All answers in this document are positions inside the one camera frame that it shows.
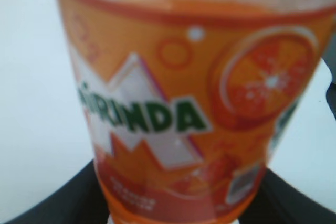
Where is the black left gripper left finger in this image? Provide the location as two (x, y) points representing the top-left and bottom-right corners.
(8, 161), (110, 224)

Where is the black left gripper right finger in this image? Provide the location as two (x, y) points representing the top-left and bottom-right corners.
(238, 169), (335, 224)

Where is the orange Mirinda soda bottle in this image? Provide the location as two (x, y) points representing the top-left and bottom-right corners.
(58, 0), (335, 223)

